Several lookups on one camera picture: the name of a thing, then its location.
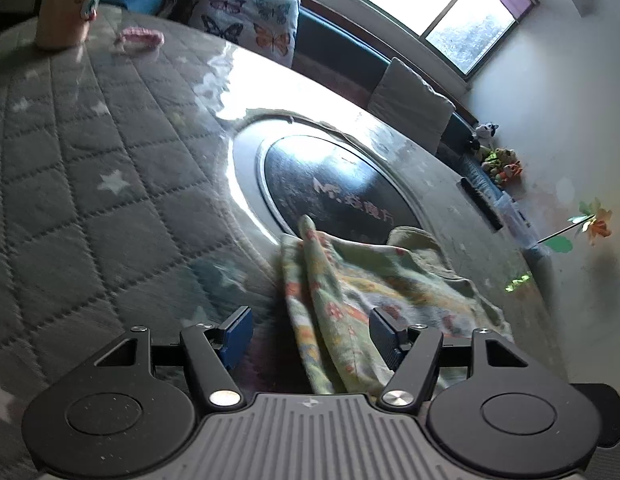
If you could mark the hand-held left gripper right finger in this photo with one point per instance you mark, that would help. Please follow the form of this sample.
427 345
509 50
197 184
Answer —
384 341

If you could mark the black and white cow plush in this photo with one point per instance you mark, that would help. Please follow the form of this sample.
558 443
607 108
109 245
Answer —
485 134

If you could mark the clear plastic storage box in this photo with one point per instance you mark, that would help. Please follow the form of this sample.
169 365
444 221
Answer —
514 222

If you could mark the black remote control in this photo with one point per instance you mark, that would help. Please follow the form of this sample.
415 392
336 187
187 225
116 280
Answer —
482 204

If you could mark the pink scrunchie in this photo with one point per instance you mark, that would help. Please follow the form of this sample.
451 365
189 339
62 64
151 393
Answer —
140 39

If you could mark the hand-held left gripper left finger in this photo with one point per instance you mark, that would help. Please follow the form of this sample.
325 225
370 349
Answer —
237 336

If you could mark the colourful pinwheel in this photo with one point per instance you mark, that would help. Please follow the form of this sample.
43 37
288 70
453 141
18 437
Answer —
597 222

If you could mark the floral striped child's shirt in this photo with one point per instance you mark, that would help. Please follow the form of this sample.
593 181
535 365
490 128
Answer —
360 290

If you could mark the grey seat cushion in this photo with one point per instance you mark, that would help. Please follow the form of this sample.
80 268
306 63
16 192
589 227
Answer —
409 105

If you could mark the orange fox plush toy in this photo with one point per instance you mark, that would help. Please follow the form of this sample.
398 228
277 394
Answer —
512 172

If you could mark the round black built-in hotplate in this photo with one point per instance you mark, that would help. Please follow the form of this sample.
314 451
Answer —
340 185

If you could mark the blue bench sofa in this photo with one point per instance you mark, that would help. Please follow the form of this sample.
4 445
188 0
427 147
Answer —
340 35

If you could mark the pink bottle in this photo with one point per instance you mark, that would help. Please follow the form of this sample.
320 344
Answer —
65 5

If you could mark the butterfly print pillow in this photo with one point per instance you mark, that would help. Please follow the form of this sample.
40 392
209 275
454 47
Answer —
250 17

